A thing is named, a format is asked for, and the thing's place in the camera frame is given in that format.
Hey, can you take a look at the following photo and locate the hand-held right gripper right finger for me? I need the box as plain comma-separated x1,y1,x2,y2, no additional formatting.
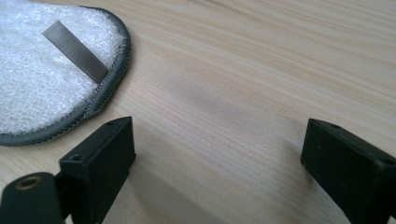
300,118,396,224

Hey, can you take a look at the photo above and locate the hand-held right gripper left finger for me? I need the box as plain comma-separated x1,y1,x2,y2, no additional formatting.
59,116,137,224

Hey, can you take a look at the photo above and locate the white round cloth pad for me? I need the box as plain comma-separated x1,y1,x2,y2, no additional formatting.
0,0,133,147

